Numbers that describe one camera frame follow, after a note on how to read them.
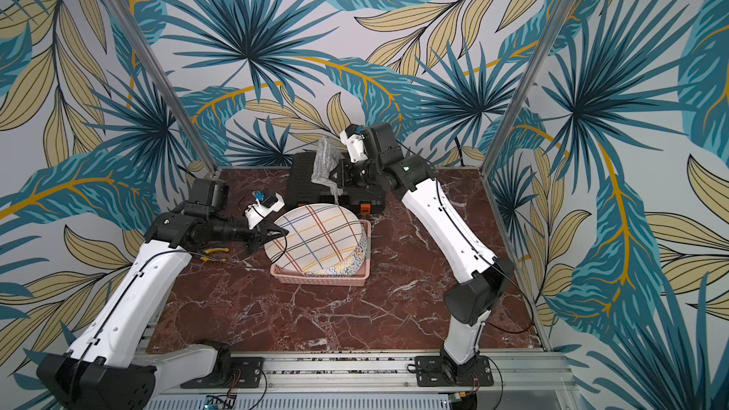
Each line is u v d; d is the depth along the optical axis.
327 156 0.69
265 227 0.62
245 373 0.74
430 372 0.73
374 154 0.57
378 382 0.73
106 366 0.37
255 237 0.60
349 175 0.62
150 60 0.84
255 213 0.57
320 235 0.74
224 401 0.72
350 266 0.90
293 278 0.84
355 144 0.64
